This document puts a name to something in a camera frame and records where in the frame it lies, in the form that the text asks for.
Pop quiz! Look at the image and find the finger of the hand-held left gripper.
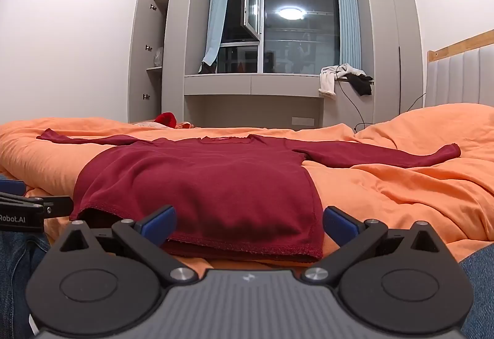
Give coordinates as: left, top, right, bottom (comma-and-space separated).
0, 191, 74, 219
0, 180, 26, 196

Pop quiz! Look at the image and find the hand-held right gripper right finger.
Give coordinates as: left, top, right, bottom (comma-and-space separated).
302, 206, 451, 286

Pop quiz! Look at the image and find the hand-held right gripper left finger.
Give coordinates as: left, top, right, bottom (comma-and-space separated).
50, 205, 198, 287

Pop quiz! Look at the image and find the dark red long-sleeve shirt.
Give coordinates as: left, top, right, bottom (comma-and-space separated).
36, 128, 462, 264

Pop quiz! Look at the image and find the person's left leg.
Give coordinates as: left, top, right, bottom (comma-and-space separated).
0, 230, 52, 339

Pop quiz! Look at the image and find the person's leg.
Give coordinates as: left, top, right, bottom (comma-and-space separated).
0, 230, 52, 339
458, 246, 494, 339

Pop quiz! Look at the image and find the orange blanket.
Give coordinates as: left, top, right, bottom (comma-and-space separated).
0, 103, 494, 274

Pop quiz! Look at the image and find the bright red cloth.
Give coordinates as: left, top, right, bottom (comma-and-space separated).
154, 112, 178, 129

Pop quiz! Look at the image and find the black cloth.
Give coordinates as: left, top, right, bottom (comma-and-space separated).
345, 72, 375, 97

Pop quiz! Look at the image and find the white cloth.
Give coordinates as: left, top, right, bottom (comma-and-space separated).
318, 63, 367, 100

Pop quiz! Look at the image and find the person's right leg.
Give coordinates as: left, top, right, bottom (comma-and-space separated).
458, 246, 494, 339

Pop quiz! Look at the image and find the grey built-in desk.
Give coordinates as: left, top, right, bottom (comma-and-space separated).
184, 73, 376, 128

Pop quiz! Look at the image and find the grey wardrobe with open door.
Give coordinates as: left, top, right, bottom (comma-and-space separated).
128, 0, 212, 124

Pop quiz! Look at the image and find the padded bed headboard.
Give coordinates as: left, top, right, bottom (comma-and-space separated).
425, 30, 494, 108

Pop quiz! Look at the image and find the window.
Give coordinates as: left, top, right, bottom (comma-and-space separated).
215, 0, 343, 75

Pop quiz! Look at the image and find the light blue curtain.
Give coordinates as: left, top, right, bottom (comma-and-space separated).
202, 0, 233, 67
334, 0, 362, 72

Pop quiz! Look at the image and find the open window sash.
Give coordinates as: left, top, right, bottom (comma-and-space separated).
242, 0, 264, 43

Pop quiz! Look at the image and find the black cable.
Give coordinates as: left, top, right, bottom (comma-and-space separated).
399, 92, 427, 115
335, 65, 366, 132

